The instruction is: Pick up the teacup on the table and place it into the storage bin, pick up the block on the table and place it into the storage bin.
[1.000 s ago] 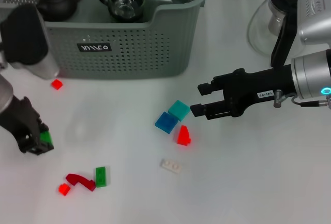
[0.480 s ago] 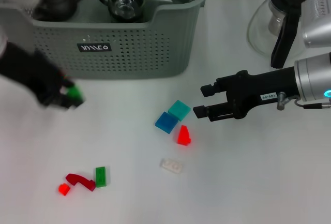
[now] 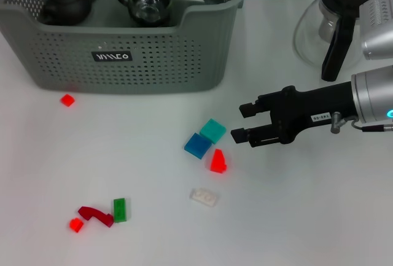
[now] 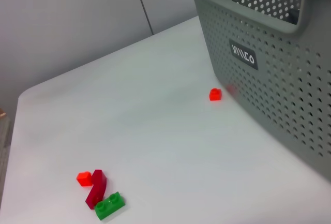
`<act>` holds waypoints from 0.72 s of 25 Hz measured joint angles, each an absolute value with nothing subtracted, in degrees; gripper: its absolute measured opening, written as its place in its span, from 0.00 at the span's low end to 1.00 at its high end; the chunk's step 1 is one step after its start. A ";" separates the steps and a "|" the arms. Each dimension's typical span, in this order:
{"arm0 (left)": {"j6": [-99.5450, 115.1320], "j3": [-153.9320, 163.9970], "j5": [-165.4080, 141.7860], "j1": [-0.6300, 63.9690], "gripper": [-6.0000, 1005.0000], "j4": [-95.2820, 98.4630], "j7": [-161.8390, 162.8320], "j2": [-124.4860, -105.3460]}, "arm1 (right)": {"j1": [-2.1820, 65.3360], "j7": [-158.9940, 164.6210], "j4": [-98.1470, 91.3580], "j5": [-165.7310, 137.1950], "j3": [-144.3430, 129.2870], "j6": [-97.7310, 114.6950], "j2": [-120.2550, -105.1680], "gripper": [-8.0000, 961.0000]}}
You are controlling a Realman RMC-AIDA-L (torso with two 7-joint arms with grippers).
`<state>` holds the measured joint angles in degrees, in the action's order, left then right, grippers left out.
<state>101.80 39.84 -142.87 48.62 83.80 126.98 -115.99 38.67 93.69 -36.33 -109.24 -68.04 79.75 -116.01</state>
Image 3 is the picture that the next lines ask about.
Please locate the small red building block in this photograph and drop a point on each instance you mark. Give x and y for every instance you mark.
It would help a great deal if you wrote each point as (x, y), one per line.
(67, 100)

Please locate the bright red slope block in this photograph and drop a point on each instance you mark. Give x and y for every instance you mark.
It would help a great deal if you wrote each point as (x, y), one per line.
(218, 161)

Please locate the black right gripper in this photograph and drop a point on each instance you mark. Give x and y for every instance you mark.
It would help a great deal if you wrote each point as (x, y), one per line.
(307, 107)

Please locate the green building block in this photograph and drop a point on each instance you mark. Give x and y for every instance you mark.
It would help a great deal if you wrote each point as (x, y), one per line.
(119, 210)

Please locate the grey perforated storage bin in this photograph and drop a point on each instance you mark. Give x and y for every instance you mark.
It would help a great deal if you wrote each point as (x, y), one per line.
(184, 63)

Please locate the blue square building block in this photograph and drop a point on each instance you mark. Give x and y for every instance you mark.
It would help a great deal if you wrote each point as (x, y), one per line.
(198, 146)

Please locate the teal square building block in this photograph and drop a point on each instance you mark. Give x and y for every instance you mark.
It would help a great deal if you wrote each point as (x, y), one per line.
(213, 130)

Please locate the white flat plate block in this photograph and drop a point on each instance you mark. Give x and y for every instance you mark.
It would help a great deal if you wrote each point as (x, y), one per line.
(204, 197)

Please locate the dark red arch block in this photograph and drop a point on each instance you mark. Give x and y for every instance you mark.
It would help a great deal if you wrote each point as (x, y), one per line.
(92, 212)

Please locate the bright red small cube block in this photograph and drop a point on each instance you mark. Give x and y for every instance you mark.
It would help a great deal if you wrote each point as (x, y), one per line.
(76, 225)

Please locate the glass teapot black lid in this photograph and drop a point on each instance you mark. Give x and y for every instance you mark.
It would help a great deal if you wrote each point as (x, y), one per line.
(336, 54)

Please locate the dark clay teapot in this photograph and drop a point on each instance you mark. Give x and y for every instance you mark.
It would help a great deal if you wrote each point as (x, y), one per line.
(69, 5)

